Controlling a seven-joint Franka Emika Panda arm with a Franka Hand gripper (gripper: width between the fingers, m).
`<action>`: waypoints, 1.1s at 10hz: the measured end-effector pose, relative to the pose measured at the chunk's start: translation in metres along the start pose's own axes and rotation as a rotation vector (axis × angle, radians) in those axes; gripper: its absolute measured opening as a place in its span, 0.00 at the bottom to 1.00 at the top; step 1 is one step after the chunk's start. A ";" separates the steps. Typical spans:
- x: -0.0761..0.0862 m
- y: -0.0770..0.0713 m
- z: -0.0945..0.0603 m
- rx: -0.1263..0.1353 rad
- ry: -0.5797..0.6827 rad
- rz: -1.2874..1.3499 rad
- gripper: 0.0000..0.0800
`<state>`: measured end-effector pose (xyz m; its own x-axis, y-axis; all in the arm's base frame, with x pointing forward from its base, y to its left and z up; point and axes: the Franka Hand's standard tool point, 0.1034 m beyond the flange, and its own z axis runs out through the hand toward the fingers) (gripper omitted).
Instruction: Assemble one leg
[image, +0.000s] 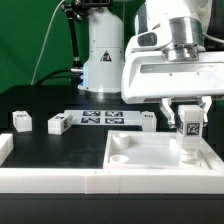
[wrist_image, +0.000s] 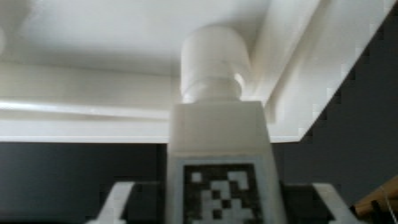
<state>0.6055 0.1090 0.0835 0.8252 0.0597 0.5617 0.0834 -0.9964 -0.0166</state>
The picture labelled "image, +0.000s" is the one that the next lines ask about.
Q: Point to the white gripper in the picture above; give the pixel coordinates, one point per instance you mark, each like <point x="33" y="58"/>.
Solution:
<point x="148" y="76"/>

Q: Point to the white square tabletop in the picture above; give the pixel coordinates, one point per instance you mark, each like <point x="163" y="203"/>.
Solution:
<point x="149" y="150"/>

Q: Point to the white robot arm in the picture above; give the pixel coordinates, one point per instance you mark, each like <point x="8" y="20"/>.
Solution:
<point x="186" y="20"/>

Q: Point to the white tag sheet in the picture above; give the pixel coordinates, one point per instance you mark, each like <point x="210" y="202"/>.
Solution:
<point x="108" y="117"/>

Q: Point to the white U-shaped fence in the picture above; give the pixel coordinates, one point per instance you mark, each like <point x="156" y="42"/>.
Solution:
<point x="112" y="181"/>

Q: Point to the black camera stand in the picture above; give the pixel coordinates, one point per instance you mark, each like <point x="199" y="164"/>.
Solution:
<point x="77" y="11"/>

